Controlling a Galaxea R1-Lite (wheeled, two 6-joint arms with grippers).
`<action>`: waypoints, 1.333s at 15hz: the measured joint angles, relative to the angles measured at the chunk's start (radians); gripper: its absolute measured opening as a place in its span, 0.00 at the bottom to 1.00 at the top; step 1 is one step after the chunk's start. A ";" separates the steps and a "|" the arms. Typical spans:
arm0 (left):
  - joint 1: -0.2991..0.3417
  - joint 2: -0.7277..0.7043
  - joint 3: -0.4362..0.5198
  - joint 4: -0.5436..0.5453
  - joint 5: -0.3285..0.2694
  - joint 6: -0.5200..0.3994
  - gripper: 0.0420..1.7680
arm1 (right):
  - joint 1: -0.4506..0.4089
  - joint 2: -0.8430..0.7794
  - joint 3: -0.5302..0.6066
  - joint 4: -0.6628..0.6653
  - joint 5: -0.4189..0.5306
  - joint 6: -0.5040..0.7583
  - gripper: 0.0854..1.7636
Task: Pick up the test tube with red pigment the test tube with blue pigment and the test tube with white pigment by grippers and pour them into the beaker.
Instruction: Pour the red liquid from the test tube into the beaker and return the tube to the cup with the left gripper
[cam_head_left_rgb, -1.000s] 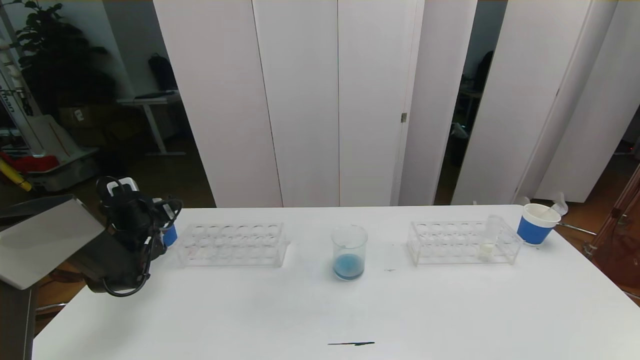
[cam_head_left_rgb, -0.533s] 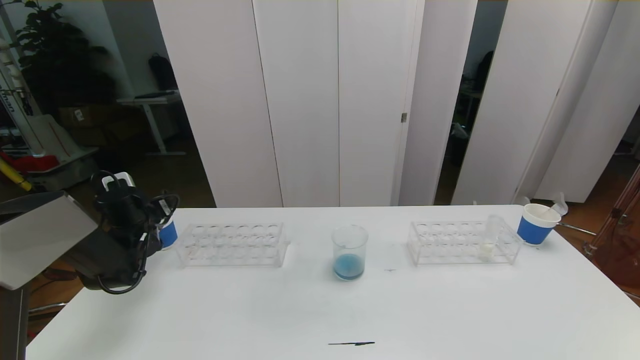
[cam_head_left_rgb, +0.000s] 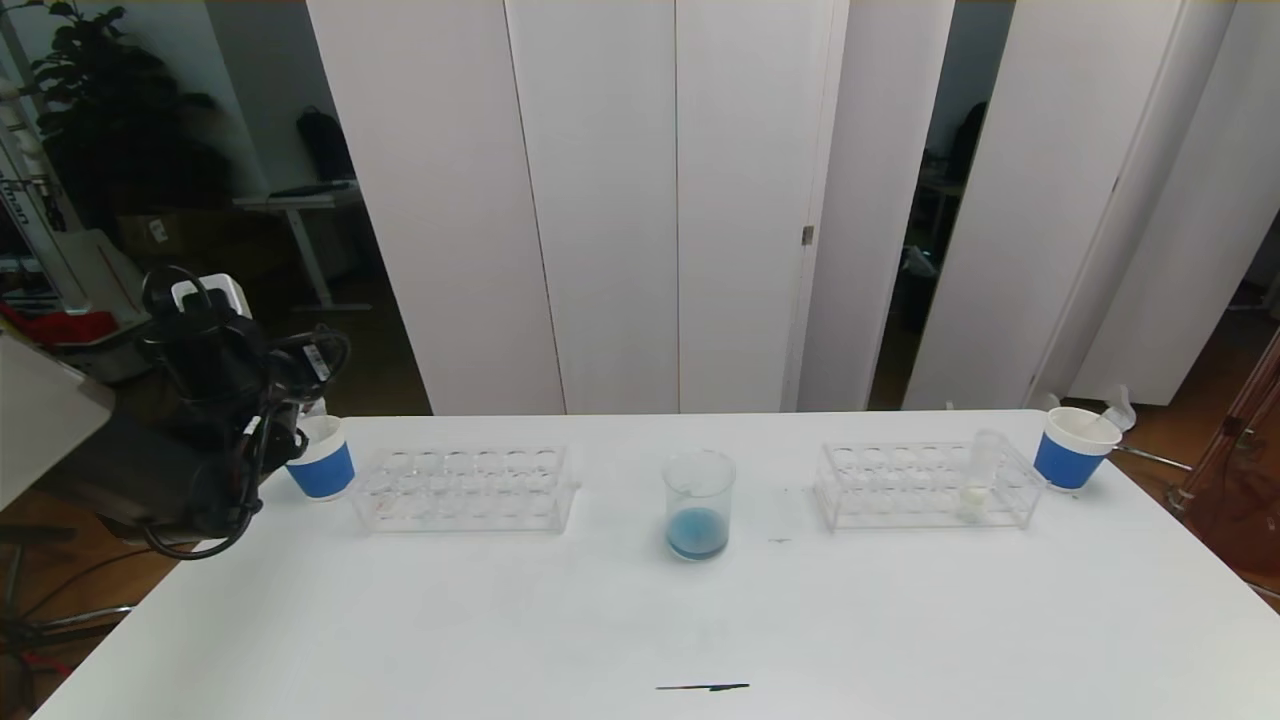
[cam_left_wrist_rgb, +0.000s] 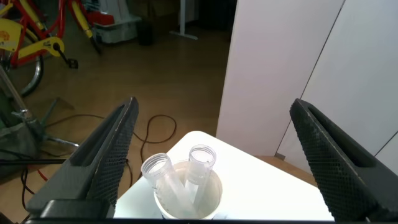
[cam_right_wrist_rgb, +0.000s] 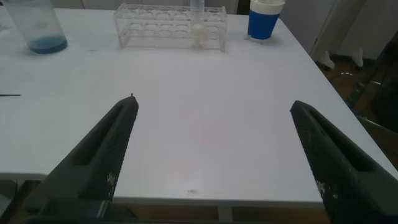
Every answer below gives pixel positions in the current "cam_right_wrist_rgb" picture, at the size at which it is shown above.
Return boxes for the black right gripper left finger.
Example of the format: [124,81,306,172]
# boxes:
[24,94,140,220]

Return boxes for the test tube with yellowish liquid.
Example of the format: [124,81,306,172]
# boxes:
[190,0,206,49]

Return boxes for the metal stand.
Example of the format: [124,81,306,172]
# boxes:
[340,30,398,125]

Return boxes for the clear plastic beaker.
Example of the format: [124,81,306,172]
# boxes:
[2,0,68,55]

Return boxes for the clear acrylic tube rack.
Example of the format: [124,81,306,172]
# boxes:
[113,2,228,53]

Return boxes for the blue white paper cup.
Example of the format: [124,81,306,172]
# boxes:
[247,0,286,42]

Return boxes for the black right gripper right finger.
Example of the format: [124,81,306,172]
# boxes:
[289,100,398,224]

